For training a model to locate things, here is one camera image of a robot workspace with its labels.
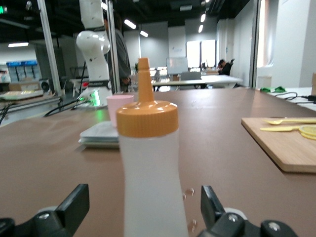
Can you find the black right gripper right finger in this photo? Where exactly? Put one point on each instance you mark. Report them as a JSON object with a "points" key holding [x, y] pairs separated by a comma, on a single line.
{"points": [[222, 222]]}

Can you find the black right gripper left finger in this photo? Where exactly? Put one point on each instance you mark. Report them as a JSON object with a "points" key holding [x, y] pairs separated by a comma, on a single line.
{"points": [[66, 212]]}

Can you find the translucent sauce bottle orange cap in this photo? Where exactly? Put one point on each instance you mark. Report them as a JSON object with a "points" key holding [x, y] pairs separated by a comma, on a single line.
{"points": [[153, 160]]}

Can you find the pink plastic cup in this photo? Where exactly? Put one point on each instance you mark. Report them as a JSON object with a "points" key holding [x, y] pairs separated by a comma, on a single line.
{"points": [[114, 106]]}

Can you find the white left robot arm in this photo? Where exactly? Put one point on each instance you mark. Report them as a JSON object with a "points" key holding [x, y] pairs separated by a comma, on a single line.
{"points": [[95, 49]]}

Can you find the silver digital kitchen scale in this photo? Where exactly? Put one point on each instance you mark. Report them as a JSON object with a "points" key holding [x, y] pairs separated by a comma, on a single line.
{"points": [[101, 135]]}

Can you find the wooden cutting board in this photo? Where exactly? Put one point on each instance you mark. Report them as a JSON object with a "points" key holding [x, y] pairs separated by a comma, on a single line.
{"points": [[284, 148]]}

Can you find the yellow plastic knife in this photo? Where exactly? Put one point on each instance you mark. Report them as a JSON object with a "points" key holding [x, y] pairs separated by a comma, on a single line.
{"points": [[279, 128]]}

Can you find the yellow plastic fork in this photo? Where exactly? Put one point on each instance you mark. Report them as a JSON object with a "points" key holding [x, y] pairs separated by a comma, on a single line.
{"points": [[291, 120]]}

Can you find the green cloth object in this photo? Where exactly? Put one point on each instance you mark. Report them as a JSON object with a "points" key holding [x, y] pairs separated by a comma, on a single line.
{"points": [[274, 89]]}

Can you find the long white office table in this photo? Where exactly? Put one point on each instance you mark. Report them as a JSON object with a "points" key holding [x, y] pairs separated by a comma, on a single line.
{"points": [[217, 79]]}

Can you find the blue storage boxes shelf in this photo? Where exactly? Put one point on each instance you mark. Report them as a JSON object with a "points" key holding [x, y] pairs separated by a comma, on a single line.
{"points": [[23, 70]]}

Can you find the seated person dark clothes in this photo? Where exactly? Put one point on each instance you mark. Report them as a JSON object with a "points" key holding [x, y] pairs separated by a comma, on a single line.
{"points": [[224, 67]]}

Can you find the white whiteboard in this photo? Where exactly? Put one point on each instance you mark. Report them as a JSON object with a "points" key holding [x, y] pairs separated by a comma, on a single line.
{"points": [[177, 65]]}

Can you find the cardboard box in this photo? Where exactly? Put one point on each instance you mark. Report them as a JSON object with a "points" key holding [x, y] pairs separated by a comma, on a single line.
{"points": [[314, 84]]}

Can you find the standing person dark clothes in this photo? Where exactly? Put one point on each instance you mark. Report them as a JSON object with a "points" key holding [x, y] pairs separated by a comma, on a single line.
{"points": [[123, 54]]}

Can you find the fluorescent ceiling light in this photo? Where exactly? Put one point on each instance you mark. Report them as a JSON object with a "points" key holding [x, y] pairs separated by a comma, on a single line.
{"points": [[18, 44], [130, 24]]}

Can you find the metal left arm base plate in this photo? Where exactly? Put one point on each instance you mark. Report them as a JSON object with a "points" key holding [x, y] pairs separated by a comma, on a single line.
{"points": [[91, 105]]}

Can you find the aluminium frame profile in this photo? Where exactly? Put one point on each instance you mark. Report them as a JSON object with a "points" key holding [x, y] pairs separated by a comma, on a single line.
{"points": [[50, 49], [114, 61]]}

